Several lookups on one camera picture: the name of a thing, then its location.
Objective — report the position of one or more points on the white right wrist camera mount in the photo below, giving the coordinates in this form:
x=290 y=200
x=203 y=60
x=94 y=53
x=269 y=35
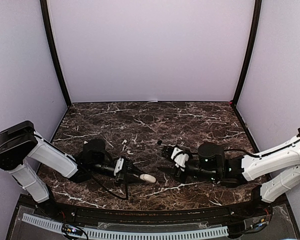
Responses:
x=179 y=157

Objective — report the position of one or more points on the white earbud charging case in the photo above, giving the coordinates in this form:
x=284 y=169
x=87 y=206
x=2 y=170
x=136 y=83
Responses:
x=148 y=178

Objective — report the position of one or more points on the white slotted cable duct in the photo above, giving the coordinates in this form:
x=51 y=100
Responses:
x=112 y=231

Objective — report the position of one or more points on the black front table rail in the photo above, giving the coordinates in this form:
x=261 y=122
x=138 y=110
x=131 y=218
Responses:
x=164 y=207

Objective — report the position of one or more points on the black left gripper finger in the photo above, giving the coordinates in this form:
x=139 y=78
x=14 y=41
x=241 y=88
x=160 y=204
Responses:
x=130 y=179
x=136 y=172

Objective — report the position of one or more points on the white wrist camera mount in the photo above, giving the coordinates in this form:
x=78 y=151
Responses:
x=179 y=157
x=118 y=166

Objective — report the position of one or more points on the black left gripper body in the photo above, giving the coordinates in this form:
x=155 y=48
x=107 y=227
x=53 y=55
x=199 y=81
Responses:
x=122 y=172

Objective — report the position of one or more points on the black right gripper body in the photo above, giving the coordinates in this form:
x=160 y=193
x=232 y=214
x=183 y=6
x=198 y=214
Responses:
x=177 y=175

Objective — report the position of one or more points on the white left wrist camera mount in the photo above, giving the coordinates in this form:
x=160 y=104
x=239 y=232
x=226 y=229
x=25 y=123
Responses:
x=118 y=166

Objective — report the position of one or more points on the left black frame post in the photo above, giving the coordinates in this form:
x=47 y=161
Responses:
x=53 y=52

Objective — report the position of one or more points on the black frame post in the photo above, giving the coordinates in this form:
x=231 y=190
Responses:
x=248 y=52
x=53 y=52

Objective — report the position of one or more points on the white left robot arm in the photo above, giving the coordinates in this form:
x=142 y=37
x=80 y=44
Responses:
x=21 y=142

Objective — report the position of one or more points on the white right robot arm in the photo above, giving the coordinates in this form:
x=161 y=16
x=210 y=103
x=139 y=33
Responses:
x=210 y=163

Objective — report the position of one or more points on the right black frame post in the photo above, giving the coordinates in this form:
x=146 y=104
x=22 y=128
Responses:
x=248 y=52

